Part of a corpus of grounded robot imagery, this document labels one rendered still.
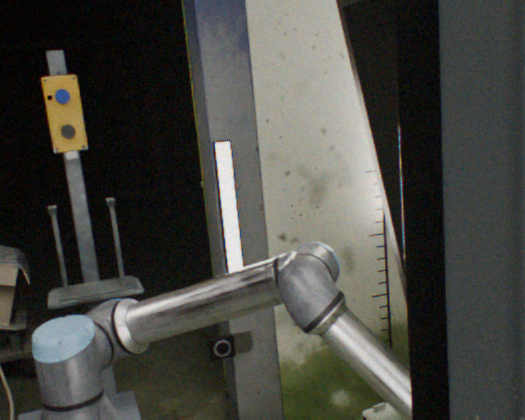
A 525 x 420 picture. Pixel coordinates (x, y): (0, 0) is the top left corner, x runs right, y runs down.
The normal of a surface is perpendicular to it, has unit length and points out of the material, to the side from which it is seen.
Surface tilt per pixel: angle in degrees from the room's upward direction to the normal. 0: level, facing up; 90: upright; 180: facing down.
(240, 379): 90
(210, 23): 90
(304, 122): 90
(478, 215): 90
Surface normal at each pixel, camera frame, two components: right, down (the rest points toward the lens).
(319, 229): 0.27, 0.18
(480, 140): -0.96, 0.15
